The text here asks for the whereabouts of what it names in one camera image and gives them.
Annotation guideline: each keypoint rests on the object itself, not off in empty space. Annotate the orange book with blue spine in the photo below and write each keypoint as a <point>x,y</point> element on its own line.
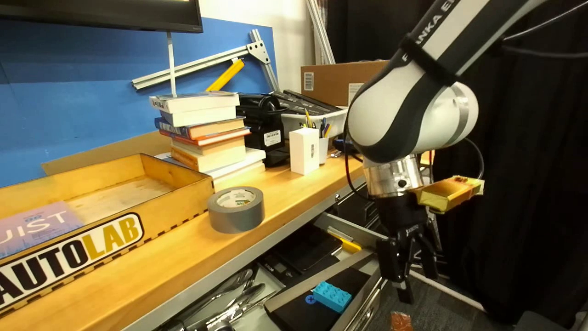
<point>202,128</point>

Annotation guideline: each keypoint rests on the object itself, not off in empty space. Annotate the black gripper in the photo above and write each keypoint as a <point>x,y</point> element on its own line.
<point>400,215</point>

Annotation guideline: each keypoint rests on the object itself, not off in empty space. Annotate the purple UIST booklet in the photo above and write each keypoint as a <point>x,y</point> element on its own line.
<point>33,226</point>

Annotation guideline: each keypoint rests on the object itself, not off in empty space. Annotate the wide white book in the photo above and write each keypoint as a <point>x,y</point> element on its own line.
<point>235,165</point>

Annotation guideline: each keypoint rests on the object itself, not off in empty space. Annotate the wooden tray with Autolab label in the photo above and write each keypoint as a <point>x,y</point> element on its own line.
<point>110,202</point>

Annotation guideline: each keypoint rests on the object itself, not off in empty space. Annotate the white rectangular box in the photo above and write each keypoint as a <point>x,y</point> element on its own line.
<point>303,150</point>

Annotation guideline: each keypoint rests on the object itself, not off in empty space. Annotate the orange object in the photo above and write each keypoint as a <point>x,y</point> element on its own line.
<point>402,319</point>

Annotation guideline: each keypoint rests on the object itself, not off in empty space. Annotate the open grey metal drawer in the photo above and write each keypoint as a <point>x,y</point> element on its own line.
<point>360,281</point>

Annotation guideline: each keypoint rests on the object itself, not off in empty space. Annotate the yellow tool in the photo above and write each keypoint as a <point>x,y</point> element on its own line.
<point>349,244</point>

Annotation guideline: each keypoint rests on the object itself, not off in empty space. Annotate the blue wall board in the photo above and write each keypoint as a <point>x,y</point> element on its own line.
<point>73,91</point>

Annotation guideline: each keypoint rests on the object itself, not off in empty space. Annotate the black electronic device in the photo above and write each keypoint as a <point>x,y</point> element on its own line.
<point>264,128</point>

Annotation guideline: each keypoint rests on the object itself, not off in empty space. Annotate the brown cardboard box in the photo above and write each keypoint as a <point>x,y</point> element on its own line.
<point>330,79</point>

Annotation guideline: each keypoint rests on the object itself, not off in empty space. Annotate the yellow bar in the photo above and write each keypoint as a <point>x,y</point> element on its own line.
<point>224,73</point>

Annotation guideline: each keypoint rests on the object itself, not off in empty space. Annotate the black monitor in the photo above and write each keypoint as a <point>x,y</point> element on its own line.
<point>97,11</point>

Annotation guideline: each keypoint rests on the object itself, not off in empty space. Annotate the metal hand tools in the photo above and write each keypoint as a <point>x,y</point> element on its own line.
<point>220,305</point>

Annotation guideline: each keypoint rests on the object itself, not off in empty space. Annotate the red-brown book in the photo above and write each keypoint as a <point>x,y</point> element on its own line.
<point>207,136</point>

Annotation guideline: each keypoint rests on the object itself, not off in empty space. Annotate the grey plastic bin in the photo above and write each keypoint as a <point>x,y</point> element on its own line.
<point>312,112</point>

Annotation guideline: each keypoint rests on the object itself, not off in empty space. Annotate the yellow wrist camera mount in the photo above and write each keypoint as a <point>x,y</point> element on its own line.
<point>450,193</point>

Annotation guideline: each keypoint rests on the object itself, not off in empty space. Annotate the grey duct tape roll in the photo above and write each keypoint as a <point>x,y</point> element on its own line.
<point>235,207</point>

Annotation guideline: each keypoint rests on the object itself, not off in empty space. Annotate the white book with blue spine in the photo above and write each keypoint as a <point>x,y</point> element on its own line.
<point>198,115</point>

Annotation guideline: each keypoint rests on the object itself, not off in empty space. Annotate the black notebook with blue circle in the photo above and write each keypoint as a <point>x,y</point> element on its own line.
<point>294,314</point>

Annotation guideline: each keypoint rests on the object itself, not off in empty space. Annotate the black case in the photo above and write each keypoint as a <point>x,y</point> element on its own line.
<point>308,248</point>

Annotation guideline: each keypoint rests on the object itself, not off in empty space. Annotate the thin white rod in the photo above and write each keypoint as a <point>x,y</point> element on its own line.
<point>171,60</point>

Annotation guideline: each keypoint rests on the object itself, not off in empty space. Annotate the black curtain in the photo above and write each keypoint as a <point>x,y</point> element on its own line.
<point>538,183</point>

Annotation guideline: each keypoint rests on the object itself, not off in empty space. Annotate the long aluminium rail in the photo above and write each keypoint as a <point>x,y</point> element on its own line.
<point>194,64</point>

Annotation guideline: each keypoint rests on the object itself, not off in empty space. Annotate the upright aluminium rail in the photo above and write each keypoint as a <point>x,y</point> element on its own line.
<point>319,29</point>

